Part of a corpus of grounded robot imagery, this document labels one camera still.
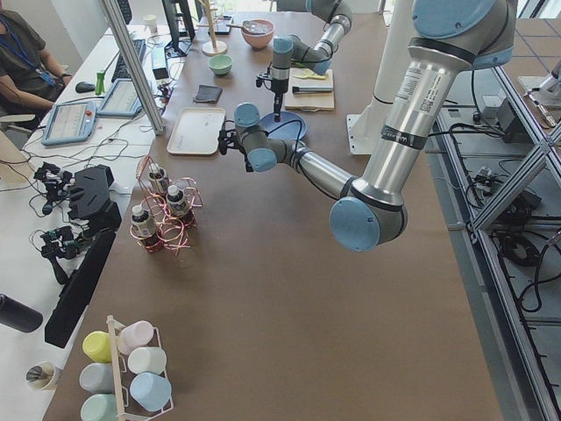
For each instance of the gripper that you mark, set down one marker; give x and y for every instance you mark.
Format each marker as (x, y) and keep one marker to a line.
(278, 86)
(248, 159)

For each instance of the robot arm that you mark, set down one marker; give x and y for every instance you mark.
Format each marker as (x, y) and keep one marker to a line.
(449, 37)
(337, 16)

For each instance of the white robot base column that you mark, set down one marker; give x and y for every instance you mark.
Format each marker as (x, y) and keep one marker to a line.
(364, 129)

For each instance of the dark blue plate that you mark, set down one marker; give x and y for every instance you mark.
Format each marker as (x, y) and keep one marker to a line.
(290, 126)

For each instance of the bottle in basket rear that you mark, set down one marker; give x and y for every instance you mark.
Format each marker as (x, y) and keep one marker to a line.
(158, 179)

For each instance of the bottle in basket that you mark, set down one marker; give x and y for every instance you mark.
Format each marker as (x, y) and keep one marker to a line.
(176, 201)
(142, 222)
(158, 179)

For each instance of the bottle in basket middle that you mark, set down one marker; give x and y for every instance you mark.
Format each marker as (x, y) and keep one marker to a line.
(176, 201)

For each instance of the bottle in basket front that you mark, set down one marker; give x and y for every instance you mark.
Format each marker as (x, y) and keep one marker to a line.
(142, 222)

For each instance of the black knife on board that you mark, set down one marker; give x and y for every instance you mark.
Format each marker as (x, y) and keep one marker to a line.
(310, 90)

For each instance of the cream rectangular tray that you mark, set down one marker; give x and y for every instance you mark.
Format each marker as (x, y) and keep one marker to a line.
(196, 131)

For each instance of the bamboo cutting board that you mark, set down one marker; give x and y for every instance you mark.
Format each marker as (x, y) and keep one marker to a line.
(310, 102)

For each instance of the dark grey cloth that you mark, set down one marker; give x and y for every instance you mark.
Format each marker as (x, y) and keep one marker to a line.
(208, 94)

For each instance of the mint green bowl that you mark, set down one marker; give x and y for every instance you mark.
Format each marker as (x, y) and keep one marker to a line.
(220, 64)

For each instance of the pink bowl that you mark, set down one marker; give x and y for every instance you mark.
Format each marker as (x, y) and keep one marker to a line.
(260, 39)

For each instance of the clear plastic ice cubes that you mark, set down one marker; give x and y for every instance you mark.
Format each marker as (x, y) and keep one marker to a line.
(254, 27)

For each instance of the clear ice scoop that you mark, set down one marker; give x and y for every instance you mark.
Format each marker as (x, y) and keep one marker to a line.
(239, 26)

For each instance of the wooden mug tree stand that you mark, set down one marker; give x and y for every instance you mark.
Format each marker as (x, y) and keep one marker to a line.
(215, 46)

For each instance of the teach pendant right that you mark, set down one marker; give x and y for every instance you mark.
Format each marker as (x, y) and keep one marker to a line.
(121, 101)

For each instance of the teach pendant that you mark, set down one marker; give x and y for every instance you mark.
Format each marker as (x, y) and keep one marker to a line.
(121, 101)
(69, 123)

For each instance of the white paper cup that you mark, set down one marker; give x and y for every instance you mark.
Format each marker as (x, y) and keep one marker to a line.
(150, 21)

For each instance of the green bottle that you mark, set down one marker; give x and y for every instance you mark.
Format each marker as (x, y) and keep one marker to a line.
(100, 77)

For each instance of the black computer mouse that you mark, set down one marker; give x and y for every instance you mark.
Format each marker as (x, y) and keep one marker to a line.
(84, 87)

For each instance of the teach pendant left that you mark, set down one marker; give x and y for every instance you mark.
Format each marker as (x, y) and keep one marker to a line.
(69, 123)

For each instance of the seated person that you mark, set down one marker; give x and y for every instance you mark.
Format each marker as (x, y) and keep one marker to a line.
(31, 78)

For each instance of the pink cup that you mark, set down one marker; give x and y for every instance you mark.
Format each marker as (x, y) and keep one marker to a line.
(134, 336)

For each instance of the black bar device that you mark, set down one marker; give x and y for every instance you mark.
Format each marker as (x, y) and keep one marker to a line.
(76, 295)

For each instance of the yellow cup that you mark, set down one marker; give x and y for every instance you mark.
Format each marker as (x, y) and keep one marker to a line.
(96, 345)

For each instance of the blue cup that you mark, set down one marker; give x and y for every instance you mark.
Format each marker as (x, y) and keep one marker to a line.
(151, 391)

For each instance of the grey cup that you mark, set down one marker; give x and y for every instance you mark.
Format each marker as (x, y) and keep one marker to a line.
(97, 378)

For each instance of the black water bottle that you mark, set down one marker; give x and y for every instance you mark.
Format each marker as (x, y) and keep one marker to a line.
(18, 316)

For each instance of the mint cup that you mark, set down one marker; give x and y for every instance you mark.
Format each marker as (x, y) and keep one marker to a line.
(99, 407)

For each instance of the paper cup with utensils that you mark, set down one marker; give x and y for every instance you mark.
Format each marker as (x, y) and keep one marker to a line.
(43, 376)

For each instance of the copper wire bottle basket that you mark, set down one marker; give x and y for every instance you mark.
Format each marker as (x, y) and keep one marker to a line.
(172, 233)

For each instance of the black gripper mount stand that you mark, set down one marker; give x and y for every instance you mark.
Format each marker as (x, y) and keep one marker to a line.
(89, 199)

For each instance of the aluminium frame post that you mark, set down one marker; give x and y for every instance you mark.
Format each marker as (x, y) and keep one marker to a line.
(120, 32)

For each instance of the white wire cup rack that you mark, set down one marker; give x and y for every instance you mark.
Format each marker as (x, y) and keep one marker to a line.
(127, 407)

